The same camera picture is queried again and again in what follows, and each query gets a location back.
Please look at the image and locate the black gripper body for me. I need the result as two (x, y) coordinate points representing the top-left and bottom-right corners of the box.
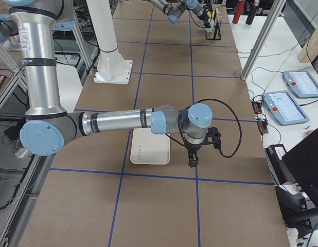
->
(185, 137), (208, 157)
(203, 9), (213, 25)

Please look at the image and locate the pale green plastic cup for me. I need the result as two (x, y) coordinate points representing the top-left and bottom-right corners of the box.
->
(205, 20), (215, 33)

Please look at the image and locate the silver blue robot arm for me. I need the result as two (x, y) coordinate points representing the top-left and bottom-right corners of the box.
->
(149, 0), (213, 28)
(8, 1), (219, 167)

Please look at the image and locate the cream rabbit print tray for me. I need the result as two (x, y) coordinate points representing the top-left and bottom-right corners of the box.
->
(130, 128), (170, 165)

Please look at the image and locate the red bottle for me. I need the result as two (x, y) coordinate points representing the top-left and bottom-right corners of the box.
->
(232, 0), (245, 24)

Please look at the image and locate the black bottle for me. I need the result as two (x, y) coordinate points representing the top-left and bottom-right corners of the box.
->
(245, 0), (260, 25)

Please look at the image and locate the black box with label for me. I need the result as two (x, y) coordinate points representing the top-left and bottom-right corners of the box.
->
(264, 144), (296, 185)

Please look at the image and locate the near blue teach pendant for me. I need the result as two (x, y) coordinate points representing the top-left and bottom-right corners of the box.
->
(263, 91), (310, 126)

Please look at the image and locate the blue teach pendant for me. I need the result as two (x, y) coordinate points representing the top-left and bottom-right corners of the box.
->
(283, 70), (318, 98)
(263, 91), (310, 126)

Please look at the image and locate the black laptop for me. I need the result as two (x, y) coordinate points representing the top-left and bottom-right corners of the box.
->
(281, 128), (318, 206)

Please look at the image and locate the far blue teach pendant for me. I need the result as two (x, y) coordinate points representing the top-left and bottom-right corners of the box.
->
(283, 70), (318, 98)

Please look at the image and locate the white plastic chair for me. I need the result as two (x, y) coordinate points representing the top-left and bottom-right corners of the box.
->
(57, 64), (82, 113)

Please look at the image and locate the black wire cup rack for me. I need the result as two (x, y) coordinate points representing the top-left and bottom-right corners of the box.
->
(205, 8), (222, 41)

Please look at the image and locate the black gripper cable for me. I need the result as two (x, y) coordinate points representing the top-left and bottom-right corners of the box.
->
(171, 98), (243, 158)

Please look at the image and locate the aluminium frame post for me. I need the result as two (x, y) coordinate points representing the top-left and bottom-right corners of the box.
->
(241, 0), (286, 81)

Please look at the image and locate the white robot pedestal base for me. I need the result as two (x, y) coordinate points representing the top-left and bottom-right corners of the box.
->
(86, 0), (133, 85)

